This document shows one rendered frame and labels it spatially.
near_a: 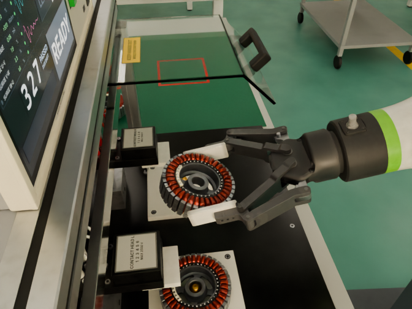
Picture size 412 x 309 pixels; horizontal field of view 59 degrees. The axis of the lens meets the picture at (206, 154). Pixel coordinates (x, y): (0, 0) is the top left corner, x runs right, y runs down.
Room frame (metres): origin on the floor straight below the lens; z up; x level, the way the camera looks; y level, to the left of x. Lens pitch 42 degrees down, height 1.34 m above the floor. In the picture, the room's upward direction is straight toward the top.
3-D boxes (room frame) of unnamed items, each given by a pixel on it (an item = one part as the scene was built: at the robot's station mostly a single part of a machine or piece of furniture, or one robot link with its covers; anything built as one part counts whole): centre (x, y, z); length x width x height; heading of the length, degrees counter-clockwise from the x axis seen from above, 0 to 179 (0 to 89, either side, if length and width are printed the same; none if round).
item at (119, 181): (0.50, 0.19, 0.80); 0.07 x 0.05 x 0.06; 7
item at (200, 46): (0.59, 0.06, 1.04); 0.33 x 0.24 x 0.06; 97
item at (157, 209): (0.52, 0.05, 0.78); 0.15 x 0.15 x 0.01; 7
